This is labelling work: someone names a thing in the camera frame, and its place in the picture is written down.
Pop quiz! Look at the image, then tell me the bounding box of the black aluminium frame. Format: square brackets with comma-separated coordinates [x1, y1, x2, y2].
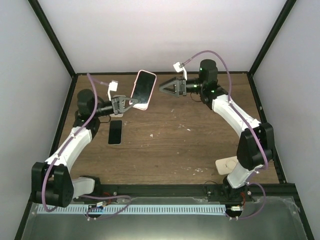
[15, 0, 314, 240]

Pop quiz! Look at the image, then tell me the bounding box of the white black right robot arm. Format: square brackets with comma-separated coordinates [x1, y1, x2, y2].
[159, 59, 275, 202]

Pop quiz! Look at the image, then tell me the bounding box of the white phone case with ring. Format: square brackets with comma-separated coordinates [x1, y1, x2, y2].
[110, 113, 124, 118]

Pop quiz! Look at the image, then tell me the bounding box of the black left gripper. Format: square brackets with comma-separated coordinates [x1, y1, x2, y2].
[92, 96, 139, 118]

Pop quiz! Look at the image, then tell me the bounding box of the pink phone case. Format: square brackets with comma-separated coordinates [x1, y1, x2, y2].
[129, 69, 158, 111]

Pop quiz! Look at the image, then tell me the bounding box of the grey metal plate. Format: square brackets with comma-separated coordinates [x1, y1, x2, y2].
[24, 196, 307, 240]

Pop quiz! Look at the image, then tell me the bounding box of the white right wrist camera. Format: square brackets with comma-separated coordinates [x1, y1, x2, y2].
[173, 62, 188, 81]

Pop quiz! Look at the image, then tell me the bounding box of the beige phone case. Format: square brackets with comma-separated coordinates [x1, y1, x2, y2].
[215, 156, 238, 175]

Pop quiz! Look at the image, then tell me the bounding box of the light blue slotted cable duct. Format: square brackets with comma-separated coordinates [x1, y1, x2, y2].
[35, 204, 226, 216]

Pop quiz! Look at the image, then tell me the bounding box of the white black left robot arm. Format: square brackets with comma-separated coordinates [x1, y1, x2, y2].
[31, 89, 139, 212]

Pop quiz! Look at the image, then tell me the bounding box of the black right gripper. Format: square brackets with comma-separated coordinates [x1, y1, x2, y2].
[160, 77, 206, 98]

